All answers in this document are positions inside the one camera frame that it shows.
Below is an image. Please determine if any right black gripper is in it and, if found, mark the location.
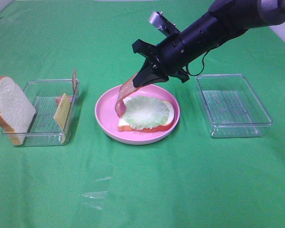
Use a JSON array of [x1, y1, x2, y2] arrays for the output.
[[132, 34, 189, 87]]

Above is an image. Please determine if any bacon strip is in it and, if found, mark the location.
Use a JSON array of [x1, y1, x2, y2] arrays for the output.
[[115, 73, 141, 118], [55, 69, 78, 105]]

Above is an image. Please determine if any green lettuce leaf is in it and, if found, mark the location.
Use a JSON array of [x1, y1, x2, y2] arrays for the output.
[[121, 95, 171, 131]]

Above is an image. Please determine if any toast bread slice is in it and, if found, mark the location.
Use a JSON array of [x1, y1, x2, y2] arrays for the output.
[[118, 96, 175, 133], [0, 76, 36, 133]]

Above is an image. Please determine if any yellow cheese slice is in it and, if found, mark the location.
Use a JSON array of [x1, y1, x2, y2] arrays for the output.
[[53, 93, 70, 144]]

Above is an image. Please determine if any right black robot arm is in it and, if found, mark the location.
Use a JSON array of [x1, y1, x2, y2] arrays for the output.
[[132, 0, 285, 87]]

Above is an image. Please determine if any pink round plate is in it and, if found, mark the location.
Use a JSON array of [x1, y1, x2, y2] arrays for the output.
[[95, 85, 180, 145]]

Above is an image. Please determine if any right clear plastic tray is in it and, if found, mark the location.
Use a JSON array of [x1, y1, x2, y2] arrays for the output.
[[196, 74, 273, 138]]

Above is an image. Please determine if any clear plastic tray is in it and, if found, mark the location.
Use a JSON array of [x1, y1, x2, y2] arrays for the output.
[[196, 74, 273, 138], [1, 79, 79, 147]]

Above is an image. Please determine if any green tablecloth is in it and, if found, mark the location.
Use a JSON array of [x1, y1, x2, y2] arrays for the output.
[[0, 0, 285, 228]]

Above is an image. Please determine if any left clear plastic tray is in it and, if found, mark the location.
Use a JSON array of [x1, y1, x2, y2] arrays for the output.
[[1, 79, 79, 147]]

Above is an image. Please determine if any clear tape strip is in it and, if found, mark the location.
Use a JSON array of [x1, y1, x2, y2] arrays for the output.
[[80, 164, 113, 211]]

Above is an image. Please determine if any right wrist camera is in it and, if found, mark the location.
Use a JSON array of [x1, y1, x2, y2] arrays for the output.
[[149, 11, 180, 37]]

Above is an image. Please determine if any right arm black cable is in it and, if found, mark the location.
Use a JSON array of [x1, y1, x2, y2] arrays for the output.
[[185, 46, 214, 77]]

